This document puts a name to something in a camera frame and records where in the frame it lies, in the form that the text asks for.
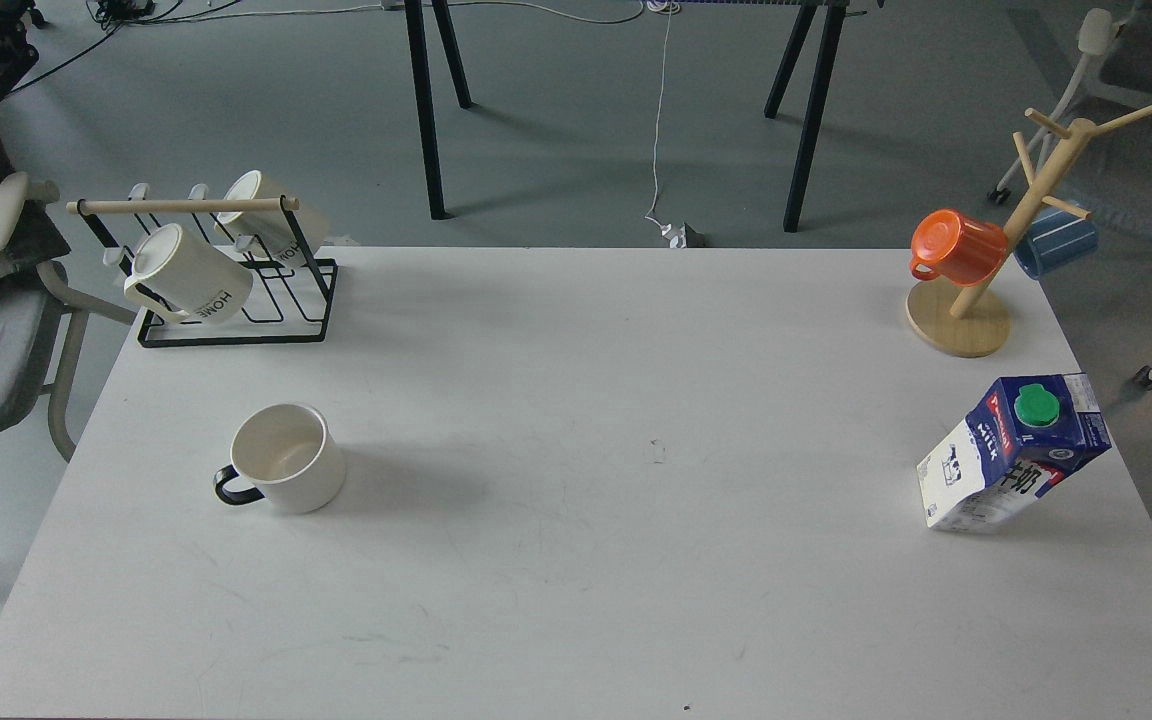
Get blue cup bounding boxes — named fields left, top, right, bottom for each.
left=1011, top=209, right=1100, bottom=281

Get white mug black handle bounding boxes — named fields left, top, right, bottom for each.
left=212, top=404, right=347, bottom=514

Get white cable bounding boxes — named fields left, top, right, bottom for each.
left=644, top=0, right=683, bottom=236

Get white HOME mug rear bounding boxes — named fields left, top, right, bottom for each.
left=215, top=169, right=332, bottom=270

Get black floor cables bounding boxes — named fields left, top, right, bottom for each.
left=0, top=0, right=407, bottom=96

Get black table legs left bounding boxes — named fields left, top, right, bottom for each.
left=403, top=1, right=473, bottom=222

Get black table legs right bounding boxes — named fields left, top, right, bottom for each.
left=764, top=0, right=847, bottom=233

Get orange cup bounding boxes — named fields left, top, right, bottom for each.
left=909, top=209, right=1009, bottom=287

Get black wire mug rack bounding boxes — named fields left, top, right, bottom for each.
left=67, top=196, right=339, bottom=348

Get wooden mug tree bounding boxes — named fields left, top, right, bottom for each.
left=905, top=104, right=1152, bottom=357

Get grey chair right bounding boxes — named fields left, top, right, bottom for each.
left=986, top=0, right=1152, bottom=391

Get white HOME mug front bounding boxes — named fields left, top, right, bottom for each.
left=123, top=223, right=253, bottom=324

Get blue white milk carton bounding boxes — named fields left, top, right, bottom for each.
left=916, top=372, right=1112, bottom=533

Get white home mug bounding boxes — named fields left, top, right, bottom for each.
left=123, top=223, right=253, bottom=324
left=215, top=169, right=332, bottom=270

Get black table legs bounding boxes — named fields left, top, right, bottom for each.
left=764, top=0, right=847, bottom=233
left=403, top=1, right=473, bottom=222

